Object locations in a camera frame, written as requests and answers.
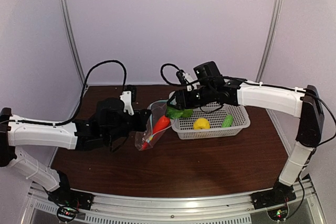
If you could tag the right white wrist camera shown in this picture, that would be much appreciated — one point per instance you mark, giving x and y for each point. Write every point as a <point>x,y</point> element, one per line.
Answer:
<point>186,79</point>

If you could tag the yellow toy lemon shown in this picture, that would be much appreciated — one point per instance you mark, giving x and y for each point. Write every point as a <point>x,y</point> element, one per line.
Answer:
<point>201,124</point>

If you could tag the clear zip top bag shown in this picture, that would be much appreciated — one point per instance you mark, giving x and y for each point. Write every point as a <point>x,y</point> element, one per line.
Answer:
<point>158,109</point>

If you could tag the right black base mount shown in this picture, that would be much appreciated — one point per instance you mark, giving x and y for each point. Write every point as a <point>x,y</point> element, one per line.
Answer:
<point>278,195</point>

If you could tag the right round circuit board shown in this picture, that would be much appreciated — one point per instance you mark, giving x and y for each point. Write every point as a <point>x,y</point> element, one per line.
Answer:
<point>278,214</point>

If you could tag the white perforated plastic basket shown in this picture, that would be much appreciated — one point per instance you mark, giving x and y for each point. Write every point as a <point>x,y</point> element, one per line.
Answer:
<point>215,114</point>

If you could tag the aluminium frame post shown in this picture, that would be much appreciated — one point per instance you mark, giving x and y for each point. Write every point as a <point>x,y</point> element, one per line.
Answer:
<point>270,38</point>
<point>71,39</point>

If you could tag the green toy apple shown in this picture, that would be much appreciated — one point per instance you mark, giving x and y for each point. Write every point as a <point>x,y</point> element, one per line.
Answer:
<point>173,113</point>

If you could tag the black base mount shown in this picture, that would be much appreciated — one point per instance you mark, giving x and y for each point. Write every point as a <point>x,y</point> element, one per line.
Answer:
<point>278,195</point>
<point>71,198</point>

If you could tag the red toy carrot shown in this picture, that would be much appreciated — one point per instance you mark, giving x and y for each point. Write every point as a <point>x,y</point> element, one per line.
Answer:
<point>162,124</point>

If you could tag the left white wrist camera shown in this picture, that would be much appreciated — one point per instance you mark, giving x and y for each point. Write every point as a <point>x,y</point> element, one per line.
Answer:
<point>128,96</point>

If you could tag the left round circuit board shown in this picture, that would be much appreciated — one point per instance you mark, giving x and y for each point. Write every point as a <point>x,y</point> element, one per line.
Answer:
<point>65,213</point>

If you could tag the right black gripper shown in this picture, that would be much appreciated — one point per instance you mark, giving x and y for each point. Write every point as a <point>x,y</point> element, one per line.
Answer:
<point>182,102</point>

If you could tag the green toy cucumber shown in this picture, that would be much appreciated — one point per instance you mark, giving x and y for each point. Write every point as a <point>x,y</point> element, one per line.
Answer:
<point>228,121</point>

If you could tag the right aluminium frame post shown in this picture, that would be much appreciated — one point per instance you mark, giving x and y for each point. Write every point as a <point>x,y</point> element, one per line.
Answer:
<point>270,38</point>

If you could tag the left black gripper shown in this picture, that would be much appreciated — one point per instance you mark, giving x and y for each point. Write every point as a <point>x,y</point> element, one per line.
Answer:
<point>142,119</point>

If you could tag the front aluminium rail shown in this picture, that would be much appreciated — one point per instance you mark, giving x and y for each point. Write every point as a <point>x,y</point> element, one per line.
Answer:
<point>233,208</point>

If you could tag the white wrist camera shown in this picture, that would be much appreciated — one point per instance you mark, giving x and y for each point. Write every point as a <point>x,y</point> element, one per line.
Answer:
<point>128,96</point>
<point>186,79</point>

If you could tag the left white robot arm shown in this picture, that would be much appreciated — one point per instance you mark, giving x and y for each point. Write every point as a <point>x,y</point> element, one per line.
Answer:
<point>79,135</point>

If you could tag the left aluminium frame post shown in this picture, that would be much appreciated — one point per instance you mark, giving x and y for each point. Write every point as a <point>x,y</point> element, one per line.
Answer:
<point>71,39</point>

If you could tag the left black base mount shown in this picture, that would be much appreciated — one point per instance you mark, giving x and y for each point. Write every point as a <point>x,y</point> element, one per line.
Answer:
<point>71,198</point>

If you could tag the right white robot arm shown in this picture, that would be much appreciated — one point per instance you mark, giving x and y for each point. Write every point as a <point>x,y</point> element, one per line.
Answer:
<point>303,103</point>

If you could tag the round circuit board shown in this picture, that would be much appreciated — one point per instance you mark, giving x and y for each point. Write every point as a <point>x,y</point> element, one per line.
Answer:
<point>65,213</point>
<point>278,214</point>

